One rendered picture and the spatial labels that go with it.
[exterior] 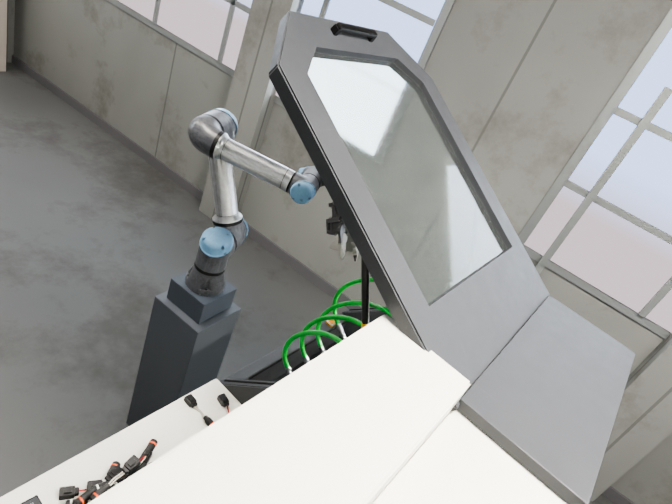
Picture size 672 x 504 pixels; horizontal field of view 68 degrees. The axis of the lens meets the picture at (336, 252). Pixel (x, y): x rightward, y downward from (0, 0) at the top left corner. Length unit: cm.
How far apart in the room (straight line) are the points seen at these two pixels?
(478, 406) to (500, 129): 213
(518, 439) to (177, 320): 133
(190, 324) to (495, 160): 192
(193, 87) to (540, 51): 252
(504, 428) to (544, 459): 9
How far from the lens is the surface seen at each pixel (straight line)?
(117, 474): 132
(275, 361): 171
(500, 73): 298
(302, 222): 368
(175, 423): 144
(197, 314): 194
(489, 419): 107
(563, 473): 110
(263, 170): 165
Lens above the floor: 214
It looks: 30 degrees down
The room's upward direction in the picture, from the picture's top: 24 degrees clockwise
